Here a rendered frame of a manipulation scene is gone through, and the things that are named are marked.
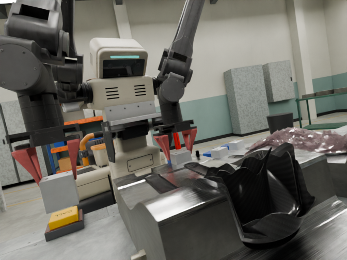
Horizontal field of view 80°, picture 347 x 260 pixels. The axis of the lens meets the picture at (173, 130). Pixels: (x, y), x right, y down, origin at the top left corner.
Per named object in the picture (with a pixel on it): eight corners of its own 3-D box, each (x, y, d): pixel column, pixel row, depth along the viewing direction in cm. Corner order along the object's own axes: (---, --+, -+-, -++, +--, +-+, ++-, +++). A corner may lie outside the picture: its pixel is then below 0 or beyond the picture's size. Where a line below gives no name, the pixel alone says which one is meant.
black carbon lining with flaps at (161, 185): (141, 185, 51) (133, 147, 50) (198, 167, 57) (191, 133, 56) (243, 277, 19) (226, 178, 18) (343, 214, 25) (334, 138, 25)
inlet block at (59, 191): (54, 191, 46) (49, 167, 45) (79, 183, 48) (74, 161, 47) (46, 214, 34) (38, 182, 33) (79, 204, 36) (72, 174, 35)
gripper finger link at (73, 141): (89, 180, 36) (77, 126, 35) (41, 193, 33) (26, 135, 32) (88, 171, 42) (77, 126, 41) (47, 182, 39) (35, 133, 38)
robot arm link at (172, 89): (191, 71, 61) (163, 61, 60) (202, 59, 50) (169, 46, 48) (179, 110, 61) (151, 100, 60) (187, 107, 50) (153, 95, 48)
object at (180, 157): (161, 166, 69) (158, 150, 68) (174, 162, 71) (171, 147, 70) (178, 174, 57) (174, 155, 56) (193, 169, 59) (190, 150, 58)
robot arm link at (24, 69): (69, 36, 38) (13, 25, 35) (60, 3, 27) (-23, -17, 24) (66, 101, 38) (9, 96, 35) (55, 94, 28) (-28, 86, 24)
